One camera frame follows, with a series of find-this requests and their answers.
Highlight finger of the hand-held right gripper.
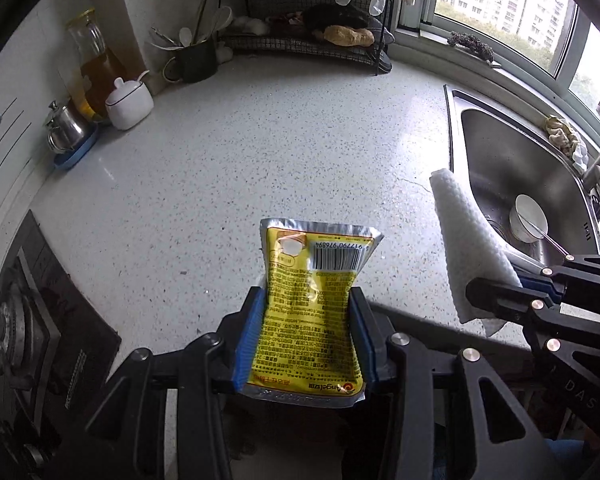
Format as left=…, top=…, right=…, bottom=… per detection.
left=465, top=277, right=600, bottom=358
left=517, top=254, right=600, bottom=311

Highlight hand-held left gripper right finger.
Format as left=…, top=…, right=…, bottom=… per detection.
left=349, top=286, right=543, bottom=480

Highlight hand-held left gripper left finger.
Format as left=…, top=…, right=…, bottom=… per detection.
left=55, top=286, right=267, bottom=480

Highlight yellow foil packet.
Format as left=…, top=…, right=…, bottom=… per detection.
left=240, top=217, right=385, bottom=408

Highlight white textured cloth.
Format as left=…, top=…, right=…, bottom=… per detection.
left=429, top=167, right=523, bottom=338

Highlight stainless steel sink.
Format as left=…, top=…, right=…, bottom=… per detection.
left=442, top=84, right=600, bottom=281

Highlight dirty beige rag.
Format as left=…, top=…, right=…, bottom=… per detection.
left=545, top=115, right=590, bottom=171

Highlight black gas stove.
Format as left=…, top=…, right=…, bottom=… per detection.
left=0, top=210, right=123, bottom=480

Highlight dark bristly scrubber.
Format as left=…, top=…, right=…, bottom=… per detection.
left=447, top=31, right=496, bottom=64

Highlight white lidded sugar bowl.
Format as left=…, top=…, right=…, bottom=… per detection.
left=105, top=70, right=155, bottom=132

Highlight small steel teapot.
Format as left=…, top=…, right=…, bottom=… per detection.
left=42, top=100, right=92, bottom=153

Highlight window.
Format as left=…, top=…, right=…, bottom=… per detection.
left=395, top=0, right=600, bottom=126

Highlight dark utensil mug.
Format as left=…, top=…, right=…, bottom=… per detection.
left=161, top=37, right=218, bottom=84

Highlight ginger root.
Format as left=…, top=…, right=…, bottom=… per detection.
left=322, top=25, right=376, bottom=47

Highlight glass oil bottle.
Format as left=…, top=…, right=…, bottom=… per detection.
left=65, top=7, right=128, bottom=123

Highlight white garlic bulb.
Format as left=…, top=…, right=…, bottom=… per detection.
left=230, top=15, right=271, bottom=36

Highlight dark wooden chopsticks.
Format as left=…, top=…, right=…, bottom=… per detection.
left=194, top=0, right=210, bottom=43

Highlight black wire rack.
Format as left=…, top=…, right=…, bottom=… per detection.
left=219, top=0, right=396, bottom=77

